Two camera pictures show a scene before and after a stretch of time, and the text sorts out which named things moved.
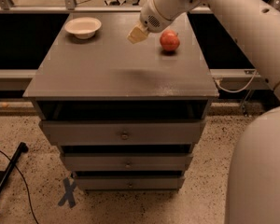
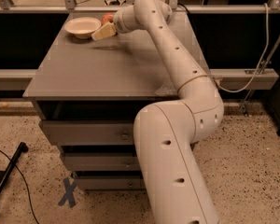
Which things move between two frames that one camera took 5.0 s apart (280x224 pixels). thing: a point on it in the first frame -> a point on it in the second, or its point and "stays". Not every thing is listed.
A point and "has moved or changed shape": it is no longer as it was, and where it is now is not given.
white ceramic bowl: (83, 27) stays
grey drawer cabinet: (125, 116) stays
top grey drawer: (123, 132) stays
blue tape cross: (68, 195) stays
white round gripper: (153, 19) -> (121, 22)
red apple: (169, 40) has moved or changed shape
